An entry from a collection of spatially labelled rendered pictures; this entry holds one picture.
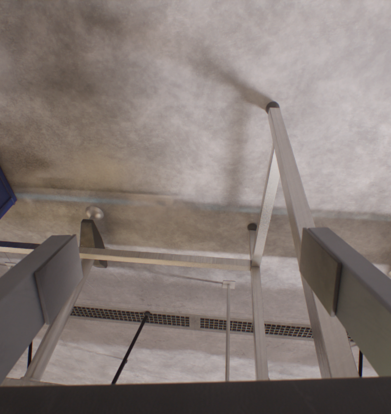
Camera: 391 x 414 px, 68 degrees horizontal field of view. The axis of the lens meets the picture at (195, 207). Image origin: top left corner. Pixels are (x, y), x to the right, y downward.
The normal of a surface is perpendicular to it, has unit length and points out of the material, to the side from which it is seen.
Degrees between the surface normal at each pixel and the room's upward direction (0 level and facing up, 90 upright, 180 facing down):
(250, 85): 0
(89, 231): 28
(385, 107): 0
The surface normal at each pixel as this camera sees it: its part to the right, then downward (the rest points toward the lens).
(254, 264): -0.10, 0.65
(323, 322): 0.00, -0.76
